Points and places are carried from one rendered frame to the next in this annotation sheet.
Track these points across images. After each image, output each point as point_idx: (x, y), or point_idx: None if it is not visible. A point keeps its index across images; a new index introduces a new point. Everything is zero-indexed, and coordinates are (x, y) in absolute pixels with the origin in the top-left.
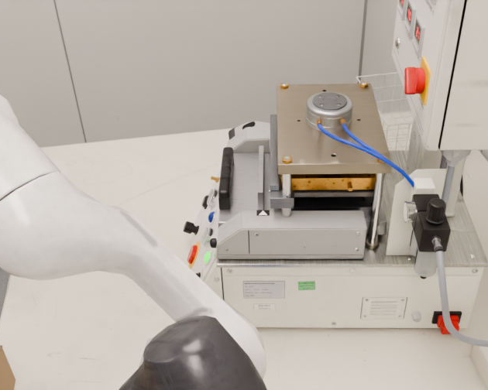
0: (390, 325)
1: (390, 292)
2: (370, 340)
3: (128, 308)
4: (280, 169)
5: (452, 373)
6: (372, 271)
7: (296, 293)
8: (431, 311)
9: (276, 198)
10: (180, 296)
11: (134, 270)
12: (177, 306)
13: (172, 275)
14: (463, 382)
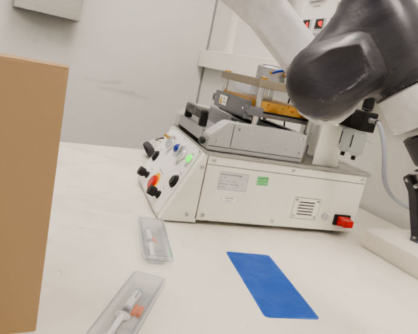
0: (307, 225)
1: (312, 194)
2: (296, 234)
3: (107, 208)
4: (261, 82)
5: (356, 250)
6: (305, 173)
7: (253, 188)
8: (333, 214)
9: (253, 106)
10: (305, 34)
11: (269, 14)
12: (300, 45)
13: (300, 18)
14: (366, 254)
